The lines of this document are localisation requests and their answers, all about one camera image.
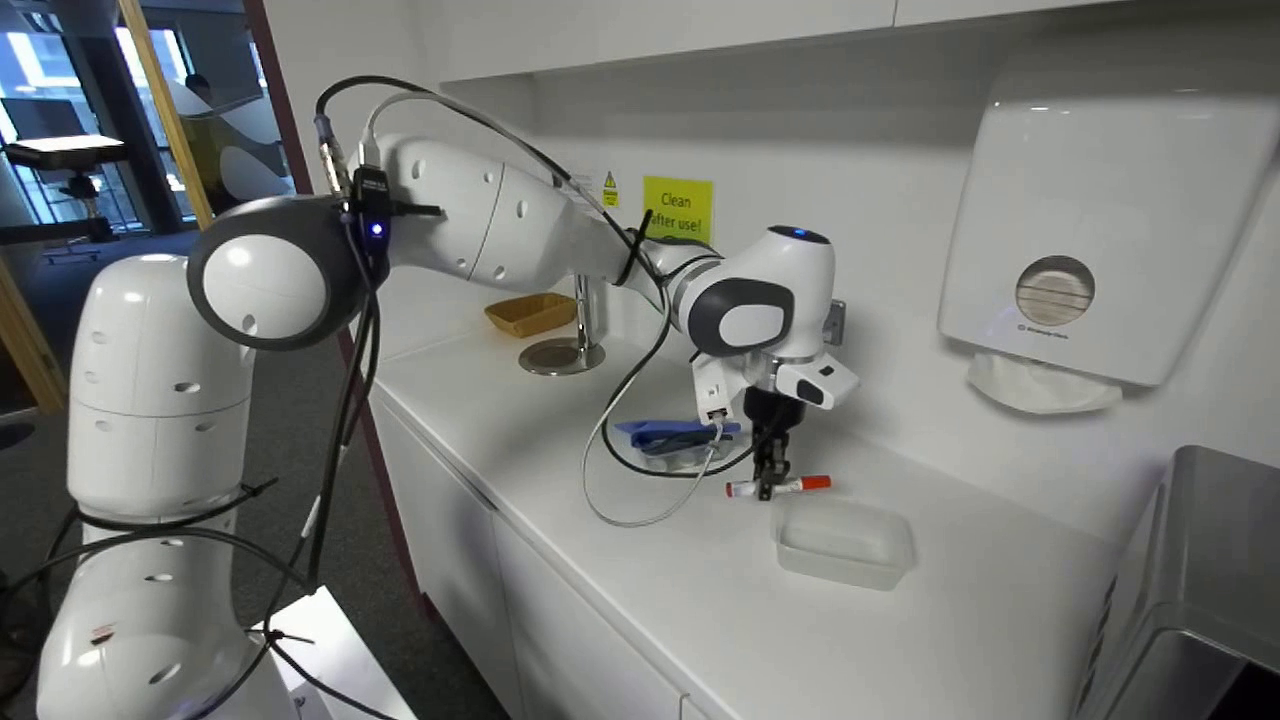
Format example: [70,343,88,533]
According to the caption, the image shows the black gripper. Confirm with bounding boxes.
[738,384,811,503]

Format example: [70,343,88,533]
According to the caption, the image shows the red marker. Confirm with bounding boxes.
[723,472,834,503]

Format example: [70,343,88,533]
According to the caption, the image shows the white paper towel dispenser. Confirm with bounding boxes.
[935,97,1280,422]

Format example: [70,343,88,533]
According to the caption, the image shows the clear rectangular container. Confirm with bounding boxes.
[772,494,922,594]

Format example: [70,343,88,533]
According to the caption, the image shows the chrome water tap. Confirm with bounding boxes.
[570,271,610,361]

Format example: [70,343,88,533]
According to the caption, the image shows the green yellow cleaning poster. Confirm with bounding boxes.
[640,170,721,250]

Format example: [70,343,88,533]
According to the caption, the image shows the wicker basket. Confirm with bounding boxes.
[480,288,582,343]

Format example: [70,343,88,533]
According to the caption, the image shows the white base cabinets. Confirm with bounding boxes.
[366,384,730,720]

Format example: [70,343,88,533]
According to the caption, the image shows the grey metal appliance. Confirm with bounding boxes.
[1077,444,1280,720]

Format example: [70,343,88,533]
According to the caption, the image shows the white floor plate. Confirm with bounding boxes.
[258,579,418,720]

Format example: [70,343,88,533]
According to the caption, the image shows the white wall cabinets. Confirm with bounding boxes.
[434,0,1280,134]

